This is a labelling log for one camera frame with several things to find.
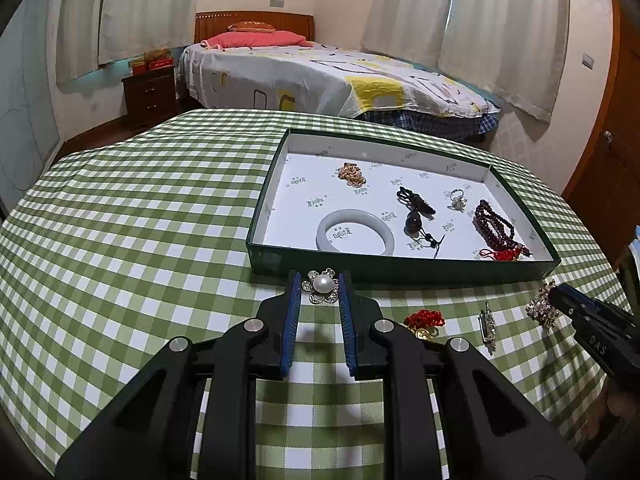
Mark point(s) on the green checked tablecloth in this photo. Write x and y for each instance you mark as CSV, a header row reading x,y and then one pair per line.
x,y
150,240

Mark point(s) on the wall light switch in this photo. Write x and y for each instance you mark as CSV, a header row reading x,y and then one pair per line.
x,y
588,60

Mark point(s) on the gold crystal cluster brooch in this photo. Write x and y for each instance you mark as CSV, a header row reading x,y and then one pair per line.
x,y
540,310

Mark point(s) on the pink pillow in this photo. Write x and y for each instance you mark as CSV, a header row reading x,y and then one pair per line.
x,y
255,40

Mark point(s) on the orange cushion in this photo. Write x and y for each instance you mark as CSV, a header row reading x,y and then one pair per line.
x,y
251,26

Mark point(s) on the white curtain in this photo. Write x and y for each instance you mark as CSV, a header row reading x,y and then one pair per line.
x,y
410,5
150,5
80,20
505,35

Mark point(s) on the dark green shallow box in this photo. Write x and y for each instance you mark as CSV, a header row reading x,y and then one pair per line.
x,y
300,195

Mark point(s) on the red knot tassel charm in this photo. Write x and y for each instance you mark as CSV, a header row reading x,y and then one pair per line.
x,y
500,255

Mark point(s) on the wooden bed headboard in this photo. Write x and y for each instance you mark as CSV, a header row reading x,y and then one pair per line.
x,y
215,25

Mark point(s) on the white jade bangle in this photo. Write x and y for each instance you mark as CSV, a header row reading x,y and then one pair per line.
x,y
327,230

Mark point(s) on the brown plush toy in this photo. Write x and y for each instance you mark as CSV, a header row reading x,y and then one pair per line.
x,y
157,54

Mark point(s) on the patterned white bedspread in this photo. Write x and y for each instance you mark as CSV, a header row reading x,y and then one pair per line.
x,y
310,75

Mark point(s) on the brown wooden door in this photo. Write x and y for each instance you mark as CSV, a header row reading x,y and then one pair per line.
x,y
610,110

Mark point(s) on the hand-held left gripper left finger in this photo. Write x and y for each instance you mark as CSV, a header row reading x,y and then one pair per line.
x,y
290,330

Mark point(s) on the frosted glass sliding wardrobe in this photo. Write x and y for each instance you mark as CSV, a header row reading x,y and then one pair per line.
x,y
25,110

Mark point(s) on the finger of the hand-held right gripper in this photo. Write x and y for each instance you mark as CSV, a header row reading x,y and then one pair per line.
x,y
567,300

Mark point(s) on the pearl flower brooch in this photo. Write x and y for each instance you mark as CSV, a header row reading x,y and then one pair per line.
x,y
320,284

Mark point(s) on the blue plaid blanket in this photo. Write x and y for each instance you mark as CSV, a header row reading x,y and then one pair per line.
x,y
430,122

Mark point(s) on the red box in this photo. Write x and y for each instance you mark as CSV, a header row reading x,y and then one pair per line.
x,y
161,64

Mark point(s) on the metal door knob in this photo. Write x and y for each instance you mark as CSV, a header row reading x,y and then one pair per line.
x,y
607,136

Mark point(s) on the dark wooden nightstand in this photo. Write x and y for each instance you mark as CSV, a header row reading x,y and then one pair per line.
x,y
150,95

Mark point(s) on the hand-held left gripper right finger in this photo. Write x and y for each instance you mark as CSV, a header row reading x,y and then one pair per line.
x,y
347,330

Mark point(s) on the silver bar brooch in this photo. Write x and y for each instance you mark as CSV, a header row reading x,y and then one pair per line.
x,y
489,332

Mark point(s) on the red knot gold coin charm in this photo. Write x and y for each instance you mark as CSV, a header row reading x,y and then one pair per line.
x,y
424,321

